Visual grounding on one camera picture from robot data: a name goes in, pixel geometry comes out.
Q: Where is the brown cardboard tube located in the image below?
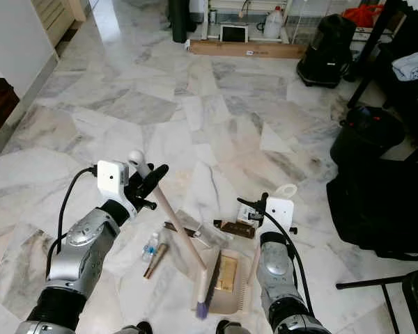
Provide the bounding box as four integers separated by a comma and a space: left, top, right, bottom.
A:
144, 242, 169, 280

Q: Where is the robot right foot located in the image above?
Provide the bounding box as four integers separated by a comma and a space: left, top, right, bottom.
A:
215, 319, 249, 334

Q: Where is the white plastic jug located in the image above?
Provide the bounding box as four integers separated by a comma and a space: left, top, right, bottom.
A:
262, 6, 286, 40

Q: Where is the large black backpack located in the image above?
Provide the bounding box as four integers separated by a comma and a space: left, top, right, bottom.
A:
325, 162, 418, 263

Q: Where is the red bag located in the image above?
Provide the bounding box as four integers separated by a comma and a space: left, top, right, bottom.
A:
341, 3, 386, 29

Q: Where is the dark brown flat box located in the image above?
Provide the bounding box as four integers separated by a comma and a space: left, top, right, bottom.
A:
212, 219, 257, 240

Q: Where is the white wire rack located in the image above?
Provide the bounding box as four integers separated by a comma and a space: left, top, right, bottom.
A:
204, 0, 342, 44

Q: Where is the black slanted table leg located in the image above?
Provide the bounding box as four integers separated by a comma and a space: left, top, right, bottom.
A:
348, 0, 406, 109

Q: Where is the wooden broom with white grip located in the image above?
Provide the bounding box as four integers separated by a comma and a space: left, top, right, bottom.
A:
127, 150, 214, 321

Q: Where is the long flat cardboard box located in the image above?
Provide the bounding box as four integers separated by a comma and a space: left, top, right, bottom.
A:
187, 39, 307, 60

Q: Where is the black metal stand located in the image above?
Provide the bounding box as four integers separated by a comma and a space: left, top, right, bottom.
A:
336, 271, 418, 334

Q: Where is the dark rolled mat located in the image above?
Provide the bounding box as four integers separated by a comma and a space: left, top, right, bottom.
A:
167, 0, 198, 44

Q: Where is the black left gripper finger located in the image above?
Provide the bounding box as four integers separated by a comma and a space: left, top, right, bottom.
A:
140, 164, 170, 199

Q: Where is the dark wooden step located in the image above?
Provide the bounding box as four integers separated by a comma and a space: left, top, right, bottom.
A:
0, 77, 22, 168

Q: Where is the white blue cloth bag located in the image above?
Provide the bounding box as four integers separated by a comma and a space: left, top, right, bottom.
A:
391, 47, 418, 84

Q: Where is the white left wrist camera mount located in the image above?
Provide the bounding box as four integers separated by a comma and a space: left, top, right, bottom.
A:
95, 159, 130, 200

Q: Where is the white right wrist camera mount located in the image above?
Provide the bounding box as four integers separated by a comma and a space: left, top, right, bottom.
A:
265, 198, 298, 235

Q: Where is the beige long-handled dustpan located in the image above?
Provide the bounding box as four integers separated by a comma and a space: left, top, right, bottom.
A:
198, 184, 299, 315

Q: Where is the black bucket-shaped case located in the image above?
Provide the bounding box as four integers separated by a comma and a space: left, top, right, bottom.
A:
297, 13, 358, 88

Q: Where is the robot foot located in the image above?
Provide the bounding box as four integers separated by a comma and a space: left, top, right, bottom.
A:
121, 321, 155, 334
215, 319, 249, 334

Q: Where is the gold rectangular box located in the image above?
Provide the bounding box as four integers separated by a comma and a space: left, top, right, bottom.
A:
216, 253, 240, 293

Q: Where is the dark thin stick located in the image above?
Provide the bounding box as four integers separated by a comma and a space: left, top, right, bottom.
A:
164, 221, 193, 235

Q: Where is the small clear water bottle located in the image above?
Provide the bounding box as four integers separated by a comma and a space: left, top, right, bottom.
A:
143, 232, 161, 262

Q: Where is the clear plastic wrapper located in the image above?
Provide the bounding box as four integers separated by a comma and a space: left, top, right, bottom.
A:
194, 225, 232, 249

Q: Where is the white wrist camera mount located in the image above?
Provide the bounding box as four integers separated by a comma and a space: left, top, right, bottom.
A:
265, 198, 298, 235
95, 159, 130, 200

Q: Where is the light wooden cabinet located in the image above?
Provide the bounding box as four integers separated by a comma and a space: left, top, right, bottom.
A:
31, 0, 89, 49

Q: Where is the round black bag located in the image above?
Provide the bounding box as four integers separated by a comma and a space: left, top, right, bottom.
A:
329, 105, 408, 168

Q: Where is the white framed tablet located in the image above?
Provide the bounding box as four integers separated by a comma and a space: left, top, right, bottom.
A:
219, 24, 249, 45

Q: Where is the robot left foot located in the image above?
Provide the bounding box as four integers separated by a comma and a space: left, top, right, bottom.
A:
121, 321, 155, 334

